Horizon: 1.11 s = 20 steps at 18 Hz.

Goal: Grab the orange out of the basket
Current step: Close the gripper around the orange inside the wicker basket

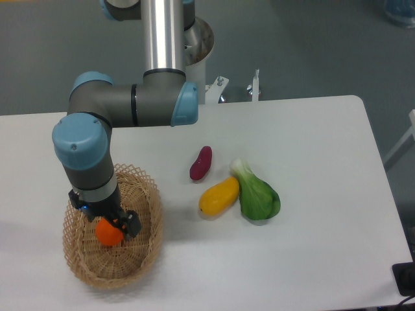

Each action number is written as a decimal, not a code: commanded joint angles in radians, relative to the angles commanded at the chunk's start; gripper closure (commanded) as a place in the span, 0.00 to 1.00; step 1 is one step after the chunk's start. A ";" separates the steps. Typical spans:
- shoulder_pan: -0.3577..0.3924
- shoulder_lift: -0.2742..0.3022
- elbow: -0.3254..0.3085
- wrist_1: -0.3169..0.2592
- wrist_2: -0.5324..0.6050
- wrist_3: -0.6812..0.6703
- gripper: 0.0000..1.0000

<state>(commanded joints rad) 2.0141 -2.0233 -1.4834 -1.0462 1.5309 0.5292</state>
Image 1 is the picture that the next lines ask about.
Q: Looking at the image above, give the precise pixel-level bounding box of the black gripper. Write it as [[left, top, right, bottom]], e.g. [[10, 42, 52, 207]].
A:
[[68, 189, 141, 240]]

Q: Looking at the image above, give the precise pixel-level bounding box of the orange fruit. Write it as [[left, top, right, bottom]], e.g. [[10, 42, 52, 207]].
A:
[[95, 218, 124, 246]]

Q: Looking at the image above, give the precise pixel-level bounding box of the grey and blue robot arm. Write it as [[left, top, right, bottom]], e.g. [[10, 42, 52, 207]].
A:
[[52, 1, 213, 240]]

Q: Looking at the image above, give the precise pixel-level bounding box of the woven wicker basket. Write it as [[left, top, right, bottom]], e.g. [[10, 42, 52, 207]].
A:
[[63, 164, 163, 289]]

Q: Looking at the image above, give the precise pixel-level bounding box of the yellow mango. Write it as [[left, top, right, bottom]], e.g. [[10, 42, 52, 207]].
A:
[[198, 177, 239, 216]]

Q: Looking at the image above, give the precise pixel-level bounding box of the purple sweet potato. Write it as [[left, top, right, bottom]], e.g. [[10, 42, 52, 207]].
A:
[[189, 146, 213, 181]]

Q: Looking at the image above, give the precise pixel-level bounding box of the green bok choy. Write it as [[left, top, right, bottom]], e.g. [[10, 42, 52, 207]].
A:
[[230, 158, 281, 221]]

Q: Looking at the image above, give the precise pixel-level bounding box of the black device at table corner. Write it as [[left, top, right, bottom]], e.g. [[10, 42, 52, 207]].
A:
[[392, 262, 414, 296]]

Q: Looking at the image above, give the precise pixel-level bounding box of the blue object in background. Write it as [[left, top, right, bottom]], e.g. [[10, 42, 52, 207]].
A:
[[383, 0, 414, 29]]

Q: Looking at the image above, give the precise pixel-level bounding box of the white metal bracket with bolt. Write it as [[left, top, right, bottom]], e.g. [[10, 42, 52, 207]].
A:
[[246, 69, 261, 102]]

